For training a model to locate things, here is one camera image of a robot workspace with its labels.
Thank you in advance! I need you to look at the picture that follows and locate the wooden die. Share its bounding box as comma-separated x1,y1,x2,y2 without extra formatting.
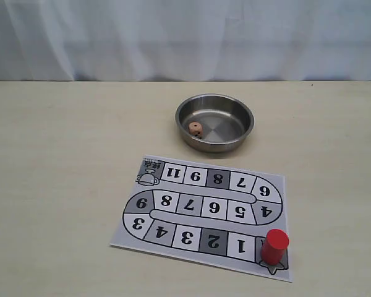
188,122,203,139

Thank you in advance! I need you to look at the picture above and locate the stainless steel round bowl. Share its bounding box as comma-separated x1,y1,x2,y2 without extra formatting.
174,93,255,153

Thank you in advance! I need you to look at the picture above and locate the red cylinder game piece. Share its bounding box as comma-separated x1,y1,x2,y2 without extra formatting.
260,228,290,265

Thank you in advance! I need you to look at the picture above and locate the white backdrop curtain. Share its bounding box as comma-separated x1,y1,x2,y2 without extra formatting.
0,1,371,81

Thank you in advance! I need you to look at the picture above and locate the paper number game board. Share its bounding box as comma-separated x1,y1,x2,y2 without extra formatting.
111,155,292,282

